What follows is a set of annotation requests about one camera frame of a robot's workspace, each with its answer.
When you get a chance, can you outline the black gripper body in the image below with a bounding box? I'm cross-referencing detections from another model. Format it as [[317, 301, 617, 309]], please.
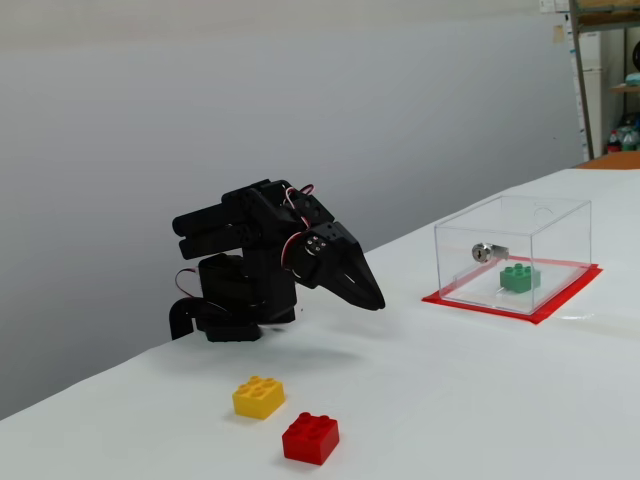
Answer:
[[305, 220, 362, 275]]

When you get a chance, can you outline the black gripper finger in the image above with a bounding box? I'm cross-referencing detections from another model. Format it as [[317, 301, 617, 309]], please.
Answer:
[[343, 243, 387, 311], [291, 233, 375, 310]]

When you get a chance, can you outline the green lego brick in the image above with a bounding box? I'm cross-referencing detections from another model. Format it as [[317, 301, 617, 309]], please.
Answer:
[[499, 263, 543, 295]]

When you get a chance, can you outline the yellow lego brick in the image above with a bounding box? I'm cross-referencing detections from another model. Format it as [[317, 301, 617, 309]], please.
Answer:
[[231, 375, 287, 421]]

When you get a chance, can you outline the red lego brick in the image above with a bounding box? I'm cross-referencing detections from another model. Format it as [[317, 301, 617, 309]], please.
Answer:
[[281, 411, 341, 467]]

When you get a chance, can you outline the transparent plastic box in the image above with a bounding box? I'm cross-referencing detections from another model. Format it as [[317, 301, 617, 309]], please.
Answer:
[[433, 194, 593, 316]]

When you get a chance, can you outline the silver cam lock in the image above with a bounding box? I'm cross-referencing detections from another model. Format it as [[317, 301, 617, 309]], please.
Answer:
[[471, 242, 511, 264]]

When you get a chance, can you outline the black table clamp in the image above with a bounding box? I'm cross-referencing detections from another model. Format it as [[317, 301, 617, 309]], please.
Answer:
[[169, 297, 224, 342]]

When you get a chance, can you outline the orange wooden table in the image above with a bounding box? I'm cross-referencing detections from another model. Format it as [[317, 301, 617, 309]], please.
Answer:
[[574, 151, 640, 171]]

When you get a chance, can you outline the white tall cabinet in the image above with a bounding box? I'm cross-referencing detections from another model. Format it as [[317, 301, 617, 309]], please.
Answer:
[[569, 30, 602, 154]]

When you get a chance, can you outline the metal shelf rack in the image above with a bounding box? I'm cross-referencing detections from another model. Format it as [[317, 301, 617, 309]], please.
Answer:
[[568, 0, 640, 161]]

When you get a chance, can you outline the red white gripper servo cable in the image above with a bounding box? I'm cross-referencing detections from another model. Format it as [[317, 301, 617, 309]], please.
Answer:
[[281, 183, 317, 272]]

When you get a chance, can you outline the red tape frame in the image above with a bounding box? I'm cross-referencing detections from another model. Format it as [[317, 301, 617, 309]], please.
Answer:
[[421, 255, 604, 327]]

